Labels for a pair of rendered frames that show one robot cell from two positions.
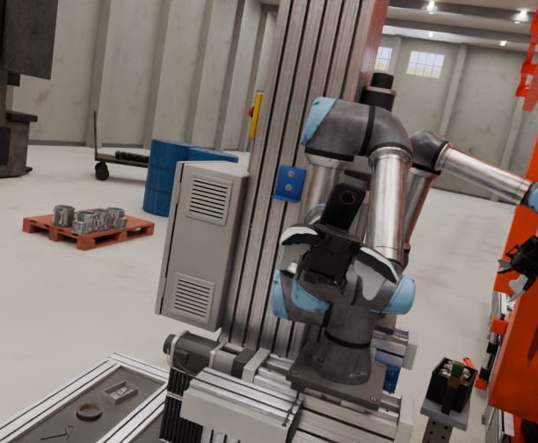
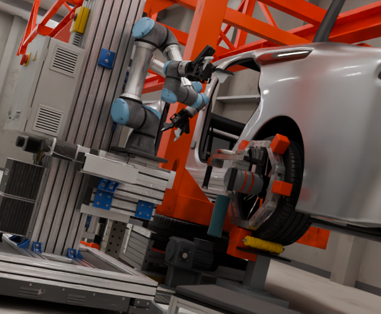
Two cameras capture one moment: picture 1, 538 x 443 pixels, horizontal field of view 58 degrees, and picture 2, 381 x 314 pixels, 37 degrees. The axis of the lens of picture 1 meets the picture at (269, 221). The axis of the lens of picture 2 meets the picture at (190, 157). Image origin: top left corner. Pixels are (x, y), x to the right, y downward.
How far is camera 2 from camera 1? 2.10 m
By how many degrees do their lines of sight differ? 49
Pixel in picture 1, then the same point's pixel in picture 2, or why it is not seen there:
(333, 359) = (144, 143)
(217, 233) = (68, 81)
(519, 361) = not seen: hidden behind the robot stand
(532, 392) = (171, 199)
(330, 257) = (208, 70)
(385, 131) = (172, 38)
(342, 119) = (159, 28)
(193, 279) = (51, 108)
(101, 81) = not seen: outside the picture
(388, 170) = (178, 53)
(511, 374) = not seen: hidden behind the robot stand
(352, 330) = (153, 128)
